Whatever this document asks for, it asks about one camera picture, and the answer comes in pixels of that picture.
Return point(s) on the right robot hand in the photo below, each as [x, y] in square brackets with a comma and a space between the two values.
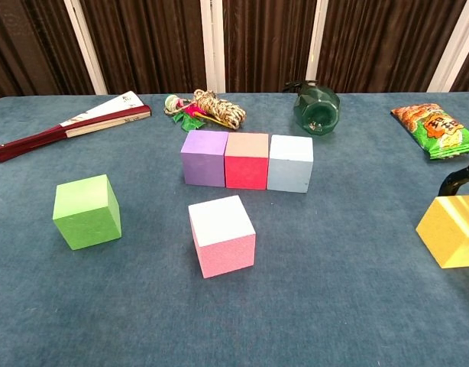
[454, 177]

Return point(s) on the yellow foam cube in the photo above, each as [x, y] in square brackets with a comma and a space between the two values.
[444, 233]

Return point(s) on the light blue foam cube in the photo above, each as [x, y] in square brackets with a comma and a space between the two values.
[288, 172]

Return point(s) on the purple foam cube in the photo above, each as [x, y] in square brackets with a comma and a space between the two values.
[202, 168]

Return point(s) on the orange green snack bag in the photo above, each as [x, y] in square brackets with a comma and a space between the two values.
[440, 130]

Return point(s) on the dark green glass bottle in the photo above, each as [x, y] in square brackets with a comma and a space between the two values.
[318, 111]

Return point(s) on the blue felt table mat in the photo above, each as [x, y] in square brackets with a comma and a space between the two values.
[334, 286]

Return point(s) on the red foam cube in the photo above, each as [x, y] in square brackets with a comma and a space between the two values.
[246, 172]

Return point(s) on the pale pink foam cube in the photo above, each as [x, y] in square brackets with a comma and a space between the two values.
[227, 252]

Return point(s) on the colourful tassel ornament green leaves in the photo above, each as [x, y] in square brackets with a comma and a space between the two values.
[188, 122]

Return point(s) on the dark brown pleated curtain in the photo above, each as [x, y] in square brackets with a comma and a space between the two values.
[154, 42]

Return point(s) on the folding fan dark red ribs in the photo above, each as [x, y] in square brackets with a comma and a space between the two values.
[104, 114]

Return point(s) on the green foam cube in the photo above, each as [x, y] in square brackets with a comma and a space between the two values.
[85, 221]

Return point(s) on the white metal frame post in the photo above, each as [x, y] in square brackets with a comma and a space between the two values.
[209, 46]
[85, 49]
[316, 38]
[452, 57]

